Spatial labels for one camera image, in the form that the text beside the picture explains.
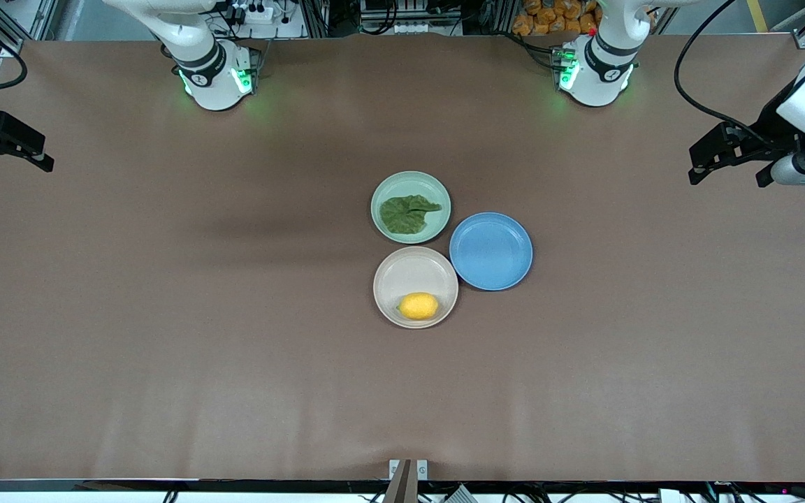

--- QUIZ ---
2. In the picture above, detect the blue plate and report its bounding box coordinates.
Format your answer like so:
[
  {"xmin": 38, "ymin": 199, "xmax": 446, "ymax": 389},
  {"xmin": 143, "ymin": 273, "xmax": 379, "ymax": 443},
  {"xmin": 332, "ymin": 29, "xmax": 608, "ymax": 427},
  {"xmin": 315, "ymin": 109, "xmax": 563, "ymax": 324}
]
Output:
[{"xmin": 449, "ymin": 212, "xmax": 534, "ymax": 291}]

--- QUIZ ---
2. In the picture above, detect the brown support bar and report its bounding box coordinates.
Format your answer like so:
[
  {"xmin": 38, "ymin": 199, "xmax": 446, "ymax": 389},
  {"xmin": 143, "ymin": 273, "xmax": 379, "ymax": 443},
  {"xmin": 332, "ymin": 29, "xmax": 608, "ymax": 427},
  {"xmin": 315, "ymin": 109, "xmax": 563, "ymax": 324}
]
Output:
[{"xmin": 383, "ymin": 459, "xmax": 417, "ymax": 503}]

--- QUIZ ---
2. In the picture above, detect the pile of orange items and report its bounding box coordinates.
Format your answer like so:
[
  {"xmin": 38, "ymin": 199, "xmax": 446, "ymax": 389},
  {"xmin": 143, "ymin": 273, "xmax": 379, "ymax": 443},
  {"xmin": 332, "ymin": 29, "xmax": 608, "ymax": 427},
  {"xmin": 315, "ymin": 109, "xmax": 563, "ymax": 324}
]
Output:
[{"xmin": 512, "ymin": 0, "xmax": 600, "ymax": 37}]

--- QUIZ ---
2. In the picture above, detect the beige plate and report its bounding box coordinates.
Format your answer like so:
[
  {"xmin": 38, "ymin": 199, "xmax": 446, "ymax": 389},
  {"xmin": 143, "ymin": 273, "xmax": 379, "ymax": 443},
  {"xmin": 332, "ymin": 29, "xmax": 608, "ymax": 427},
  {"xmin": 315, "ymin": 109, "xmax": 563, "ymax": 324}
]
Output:
[{"xmin": 372, "ymin": 246, "xmax": 459, "ymax": 329}]

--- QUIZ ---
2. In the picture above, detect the silver mounting bracket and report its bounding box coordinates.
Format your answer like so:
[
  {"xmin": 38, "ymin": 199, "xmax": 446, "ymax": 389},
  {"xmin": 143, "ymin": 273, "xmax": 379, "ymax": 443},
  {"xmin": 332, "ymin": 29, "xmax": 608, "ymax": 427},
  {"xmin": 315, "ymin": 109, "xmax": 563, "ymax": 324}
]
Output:
[{"xmin": 389, "ymin": 459, "xmax": 428, "ymax": 481}]

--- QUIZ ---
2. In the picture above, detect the green lettuce leaf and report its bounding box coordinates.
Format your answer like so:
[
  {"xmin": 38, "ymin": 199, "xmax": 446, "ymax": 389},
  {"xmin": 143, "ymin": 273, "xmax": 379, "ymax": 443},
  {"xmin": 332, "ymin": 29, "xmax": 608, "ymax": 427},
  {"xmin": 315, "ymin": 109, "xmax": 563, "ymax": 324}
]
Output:
[{"xmin": 379, "ymin": 195, "xmax": 443, "ymax": 235}]

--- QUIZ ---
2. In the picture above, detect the white power strip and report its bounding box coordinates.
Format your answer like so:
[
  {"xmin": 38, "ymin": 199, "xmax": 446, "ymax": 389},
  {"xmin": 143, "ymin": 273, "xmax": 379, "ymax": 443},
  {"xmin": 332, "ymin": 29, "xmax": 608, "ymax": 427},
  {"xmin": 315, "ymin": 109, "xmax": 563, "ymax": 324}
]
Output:
[{"xmin": 224, "ymin": 0, "xmax": 286, "ymax": 23}]

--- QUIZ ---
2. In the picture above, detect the yellow lemon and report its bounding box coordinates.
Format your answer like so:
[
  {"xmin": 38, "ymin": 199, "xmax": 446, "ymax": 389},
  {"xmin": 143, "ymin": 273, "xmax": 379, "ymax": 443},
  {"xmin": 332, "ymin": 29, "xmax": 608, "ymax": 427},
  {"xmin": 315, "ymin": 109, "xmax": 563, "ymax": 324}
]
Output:
[{"xmin": 398, "ymin": 292, "xmax": 440, "ymax": 321}]

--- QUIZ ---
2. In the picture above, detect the light green plate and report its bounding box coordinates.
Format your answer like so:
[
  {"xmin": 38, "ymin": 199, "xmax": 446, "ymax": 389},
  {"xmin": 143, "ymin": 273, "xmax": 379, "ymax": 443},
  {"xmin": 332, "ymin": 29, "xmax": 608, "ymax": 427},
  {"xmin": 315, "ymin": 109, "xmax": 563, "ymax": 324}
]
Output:
[{"xmin": 370, "ymin": 171, "xmax": 452, "ymax": 245}]

